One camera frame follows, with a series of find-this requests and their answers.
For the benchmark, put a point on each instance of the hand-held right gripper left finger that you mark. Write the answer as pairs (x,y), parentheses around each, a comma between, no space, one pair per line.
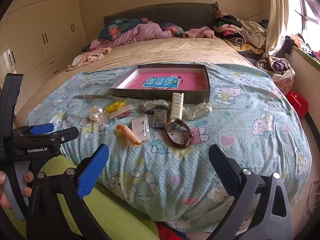
(92,170)

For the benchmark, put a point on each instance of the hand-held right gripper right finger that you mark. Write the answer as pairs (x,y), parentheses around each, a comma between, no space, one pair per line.
(222,170)

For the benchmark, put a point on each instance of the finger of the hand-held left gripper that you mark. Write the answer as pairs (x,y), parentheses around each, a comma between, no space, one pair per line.
(41,129)
(67,133)

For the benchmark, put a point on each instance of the pearl hair accessory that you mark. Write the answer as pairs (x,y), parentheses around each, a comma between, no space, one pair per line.
(95,116)

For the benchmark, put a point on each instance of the orange spiral hair clip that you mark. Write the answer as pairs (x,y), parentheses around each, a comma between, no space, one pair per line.
(130,135)

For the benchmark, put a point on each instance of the brown leather watch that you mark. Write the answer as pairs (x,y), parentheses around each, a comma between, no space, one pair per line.
(186,130)

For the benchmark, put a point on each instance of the white hair clip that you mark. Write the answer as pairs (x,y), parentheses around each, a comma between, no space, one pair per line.
(175,107)

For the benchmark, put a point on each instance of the clear box of earrings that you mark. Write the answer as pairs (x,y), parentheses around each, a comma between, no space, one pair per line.
(158,120)

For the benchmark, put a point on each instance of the grey cardboard box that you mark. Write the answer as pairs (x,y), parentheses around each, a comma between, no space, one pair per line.
(150,96)

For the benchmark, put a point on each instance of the person's left hand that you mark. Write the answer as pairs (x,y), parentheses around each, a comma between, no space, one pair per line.
(3,192)

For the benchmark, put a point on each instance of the cartoon cat print blanket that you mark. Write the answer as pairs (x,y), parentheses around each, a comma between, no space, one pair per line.
(225,142)

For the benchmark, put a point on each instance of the person's green clothing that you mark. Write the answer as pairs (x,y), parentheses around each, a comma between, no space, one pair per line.
(62,162)

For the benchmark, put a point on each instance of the slim item in clear wrapper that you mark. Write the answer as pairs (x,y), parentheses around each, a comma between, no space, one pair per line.
(87,96)

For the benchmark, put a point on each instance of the yellow item in plastic bag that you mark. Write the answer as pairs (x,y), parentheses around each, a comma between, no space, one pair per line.
(115,106)

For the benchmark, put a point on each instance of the earring card in plastic bag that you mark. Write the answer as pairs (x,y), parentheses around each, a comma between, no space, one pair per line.
(138,130)

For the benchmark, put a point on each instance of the cream wardrobe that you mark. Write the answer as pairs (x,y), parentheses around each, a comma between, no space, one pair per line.
(45,30)

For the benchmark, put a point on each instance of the pale pink yellow garment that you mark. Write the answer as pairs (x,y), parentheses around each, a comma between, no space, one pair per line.
(87,57)

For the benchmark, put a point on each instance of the crumpled clear plastic bag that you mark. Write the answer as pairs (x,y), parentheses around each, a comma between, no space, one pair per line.
(150,110)

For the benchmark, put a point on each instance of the pink book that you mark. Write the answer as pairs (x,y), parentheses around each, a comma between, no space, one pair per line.
(135,82)

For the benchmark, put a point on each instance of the red box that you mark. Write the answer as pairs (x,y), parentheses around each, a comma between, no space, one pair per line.
(297,102)

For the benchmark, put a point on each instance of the large floral pillow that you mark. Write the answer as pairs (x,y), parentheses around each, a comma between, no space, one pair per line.
(112,28)

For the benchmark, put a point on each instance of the basket of clothes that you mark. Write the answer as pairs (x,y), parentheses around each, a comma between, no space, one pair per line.
(280,67)

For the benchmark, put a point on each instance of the beige bedspread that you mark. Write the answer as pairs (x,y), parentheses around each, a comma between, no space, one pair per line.
(162,50)

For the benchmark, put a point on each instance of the pink quilt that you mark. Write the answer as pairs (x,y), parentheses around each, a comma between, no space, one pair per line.
(145,31)

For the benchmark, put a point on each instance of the pink fluffy garment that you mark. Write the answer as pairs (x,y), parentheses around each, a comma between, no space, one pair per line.
(200,33)

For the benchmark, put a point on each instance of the pile of clothes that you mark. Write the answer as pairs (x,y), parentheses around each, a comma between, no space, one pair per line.
(240,30)

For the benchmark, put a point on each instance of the clothes on windowsill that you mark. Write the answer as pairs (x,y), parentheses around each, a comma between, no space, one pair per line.
(305,46)

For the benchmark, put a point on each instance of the small floral pillow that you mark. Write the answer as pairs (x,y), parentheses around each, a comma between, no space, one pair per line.
(172,27)

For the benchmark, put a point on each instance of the dark grey headboard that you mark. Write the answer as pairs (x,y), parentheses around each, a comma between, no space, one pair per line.
(162,15)

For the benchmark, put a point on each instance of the cream curtain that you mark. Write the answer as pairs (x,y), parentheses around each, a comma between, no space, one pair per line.
(277,17)

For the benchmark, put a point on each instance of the window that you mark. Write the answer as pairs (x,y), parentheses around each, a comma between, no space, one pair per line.
(310,5)

